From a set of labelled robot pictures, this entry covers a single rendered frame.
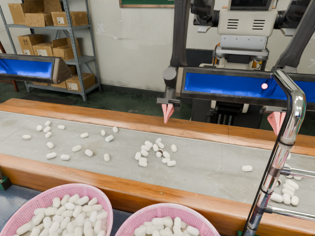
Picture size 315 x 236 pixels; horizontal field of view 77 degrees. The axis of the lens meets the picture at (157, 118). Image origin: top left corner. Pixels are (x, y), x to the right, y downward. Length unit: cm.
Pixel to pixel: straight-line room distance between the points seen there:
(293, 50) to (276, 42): 185
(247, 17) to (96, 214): 110
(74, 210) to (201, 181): 39
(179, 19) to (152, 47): 206
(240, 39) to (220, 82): 71
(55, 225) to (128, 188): 21
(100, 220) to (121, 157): 26
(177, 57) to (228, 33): 44
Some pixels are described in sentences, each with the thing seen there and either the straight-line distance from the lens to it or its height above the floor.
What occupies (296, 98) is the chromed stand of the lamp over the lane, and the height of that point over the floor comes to 111.
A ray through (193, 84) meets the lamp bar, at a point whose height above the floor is 108.
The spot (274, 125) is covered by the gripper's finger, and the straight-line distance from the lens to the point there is 83.
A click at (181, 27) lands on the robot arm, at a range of 82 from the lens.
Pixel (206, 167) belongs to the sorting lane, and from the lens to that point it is 76.
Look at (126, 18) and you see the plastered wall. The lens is 295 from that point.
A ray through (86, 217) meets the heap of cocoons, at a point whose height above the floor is 72.
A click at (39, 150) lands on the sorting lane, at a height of 74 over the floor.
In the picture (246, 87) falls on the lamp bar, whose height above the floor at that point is 108.
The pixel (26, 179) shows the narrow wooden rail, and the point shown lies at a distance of 85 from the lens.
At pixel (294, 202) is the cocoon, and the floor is 75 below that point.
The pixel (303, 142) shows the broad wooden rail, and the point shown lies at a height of 76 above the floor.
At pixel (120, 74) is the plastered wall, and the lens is 317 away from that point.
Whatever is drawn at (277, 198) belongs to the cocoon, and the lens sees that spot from 72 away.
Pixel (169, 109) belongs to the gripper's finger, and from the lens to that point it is 83.
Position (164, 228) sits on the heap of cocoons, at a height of 72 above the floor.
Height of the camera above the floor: 125
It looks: 30 degrees down
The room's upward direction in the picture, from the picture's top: straight up
